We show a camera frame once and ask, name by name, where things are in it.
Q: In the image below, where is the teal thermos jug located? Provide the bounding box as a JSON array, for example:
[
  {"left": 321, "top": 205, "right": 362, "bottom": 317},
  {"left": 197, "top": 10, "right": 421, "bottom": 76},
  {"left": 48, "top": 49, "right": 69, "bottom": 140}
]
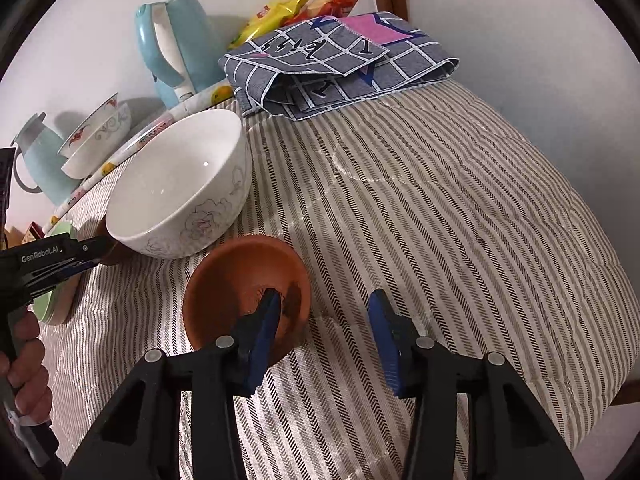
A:
[{"left": 10, "top": 112, "right": 81, "bottom": 207}]

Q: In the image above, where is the yellow snack bag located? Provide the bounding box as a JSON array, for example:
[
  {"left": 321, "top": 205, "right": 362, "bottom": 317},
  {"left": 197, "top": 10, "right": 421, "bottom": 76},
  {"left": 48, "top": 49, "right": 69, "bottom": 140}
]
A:
[{"left": 229, "top": 0, "right": 315, "bottom": 51}]

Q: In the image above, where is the fruit print paper roll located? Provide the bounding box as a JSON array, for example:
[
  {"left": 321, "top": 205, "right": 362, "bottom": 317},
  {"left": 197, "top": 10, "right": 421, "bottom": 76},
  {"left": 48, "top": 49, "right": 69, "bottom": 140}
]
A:
[{"left": 42, "top": 85, "right": 236, "bottom": 235}]

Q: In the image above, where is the small brown bowl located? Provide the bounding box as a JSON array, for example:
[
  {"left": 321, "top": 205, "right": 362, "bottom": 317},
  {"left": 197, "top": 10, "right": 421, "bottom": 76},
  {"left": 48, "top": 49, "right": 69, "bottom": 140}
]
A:
[{"left": 182, "top": 234, "right": 312, "bottom": 365}]

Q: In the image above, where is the green square plate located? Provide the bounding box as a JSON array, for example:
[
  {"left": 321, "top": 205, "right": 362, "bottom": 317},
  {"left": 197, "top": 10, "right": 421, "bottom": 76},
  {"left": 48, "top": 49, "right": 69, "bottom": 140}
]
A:
[{"left": 29, "top": 222, "right": 81, "bottom": 326}]

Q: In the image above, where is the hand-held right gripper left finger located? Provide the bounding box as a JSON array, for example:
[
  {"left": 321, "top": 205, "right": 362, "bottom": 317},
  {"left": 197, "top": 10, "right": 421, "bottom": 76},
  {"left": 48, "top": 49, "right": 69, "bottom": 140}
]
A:
[{"left": 65, "top": 288, "right": 283, "bottom": 480}]

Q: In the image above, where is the grey checked folded cloth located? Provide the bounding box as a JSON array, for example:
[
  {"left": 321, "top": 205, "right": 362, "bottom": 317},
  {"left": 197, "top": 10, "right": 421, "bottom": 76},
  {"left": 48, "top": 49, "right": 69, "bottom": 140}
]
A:
[{"left": 217, "top": 11, "right": 460, "bottom": 121}]

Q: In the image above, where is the red patterned white bowl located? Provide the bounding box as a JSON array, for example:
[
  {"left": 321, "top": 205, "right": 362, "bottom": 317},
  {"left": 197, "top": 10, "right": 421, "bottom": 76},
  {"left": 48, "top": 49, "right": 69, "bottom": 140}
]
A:
[{"left": 57, "top": 92, "right": 132, "bottom": 180}]

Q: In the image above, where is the teal electric kettle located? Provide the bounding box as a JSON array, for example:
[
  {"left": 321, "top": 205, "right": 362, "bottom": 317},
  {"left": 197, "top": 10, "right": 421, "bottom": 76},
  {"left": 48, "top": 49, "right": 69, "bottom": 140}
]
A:
[{"left": 134, "top": 0, "right": 226, "bottom": 110}]

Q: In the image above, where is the white bowl with line flowers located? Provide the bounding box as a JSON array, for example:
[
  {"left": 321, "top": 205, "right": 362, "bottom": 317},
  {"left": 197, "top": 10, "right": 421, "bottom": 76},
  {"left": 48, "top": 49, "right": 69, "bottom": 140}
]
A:
[{"left": 106, "top": 108, "right": 252, "bottom": 260}]

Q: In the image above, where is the striped quilted table cover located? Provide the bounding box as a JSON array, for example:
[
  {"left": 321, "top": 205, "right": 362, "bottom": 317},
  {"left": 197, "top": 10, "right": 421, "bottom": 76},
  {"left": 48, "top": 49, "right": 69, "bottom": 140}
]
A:
[{"left": 40, "top": 77, "right": 631, "bottom": 480}]

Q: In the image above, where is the person's left hand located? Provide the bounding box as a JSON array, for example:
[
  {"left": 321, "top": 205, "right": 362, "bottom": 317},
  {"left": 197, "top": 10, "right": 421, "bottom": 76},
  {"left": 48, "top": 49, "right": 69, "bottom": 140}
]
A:
[{"left": 0, "top": 312, "right": 54, "bottom": 426}]

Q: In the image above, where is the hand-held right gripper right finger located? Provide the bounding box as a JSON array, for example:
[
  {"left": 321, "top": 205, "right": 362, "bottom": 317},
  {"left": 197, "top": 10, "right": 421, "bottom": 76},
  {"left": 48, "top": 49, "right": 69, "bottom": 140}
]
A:
[{"left": 368, "top": 289, "right": 585, "bottom": 480}]

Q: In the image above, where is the red snack bag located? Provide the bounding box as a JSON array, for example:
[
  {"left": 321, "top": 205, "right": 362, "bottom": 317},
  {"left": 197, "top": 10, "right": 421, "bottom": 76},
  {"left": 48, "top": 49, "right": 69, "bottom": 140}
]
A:
[{"left": 305, "top": 0, "right": 362, "bottom": 18}]

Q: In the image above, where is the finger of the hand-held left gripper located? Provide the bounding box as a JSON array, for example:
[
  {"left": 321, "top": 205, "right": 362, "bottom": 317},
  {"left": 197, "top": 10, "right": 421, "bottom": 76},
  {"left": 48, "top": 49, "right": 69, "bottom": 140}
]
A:
[
  {"left": 30, "top": 261, "right": 98, "bottom": 291},
  {"left": 75, "top": 236, "right": 117, "bottom": 264}
]

